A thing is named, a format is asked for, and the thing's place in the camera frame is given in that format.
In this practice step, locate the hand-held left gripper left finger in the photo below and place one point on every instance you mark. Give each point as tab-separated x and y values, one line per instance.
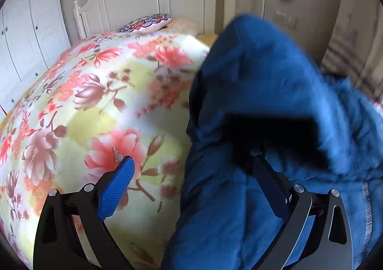
116	189

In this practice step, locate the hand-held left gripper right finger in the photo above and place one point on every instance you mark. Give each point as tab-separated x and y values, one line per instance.
269	186

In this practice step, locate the blue quilted down jacket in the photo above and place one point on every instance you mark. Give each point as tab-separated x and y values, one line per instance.
254	78

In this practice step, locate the floral printed blanket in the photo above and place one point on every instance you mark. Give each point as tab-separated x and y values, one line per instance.
89	108

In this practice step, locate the patterned blue red pillow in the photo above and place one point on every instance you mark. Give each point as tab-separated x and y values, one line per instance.
146	22

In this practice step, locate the printed beige curtain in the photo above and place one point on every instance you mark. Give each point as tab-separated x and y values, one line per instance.
347	33

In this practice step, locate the beige pink pillow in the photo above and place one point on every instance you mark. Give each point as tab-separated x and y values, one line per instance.
184	26

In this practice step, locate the white wardrobe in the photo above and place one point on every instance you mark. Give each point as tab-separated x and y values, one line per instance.
27	33

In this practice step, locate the wall socket plate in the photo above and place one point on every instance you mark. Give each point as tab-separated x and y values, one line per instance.
285	19

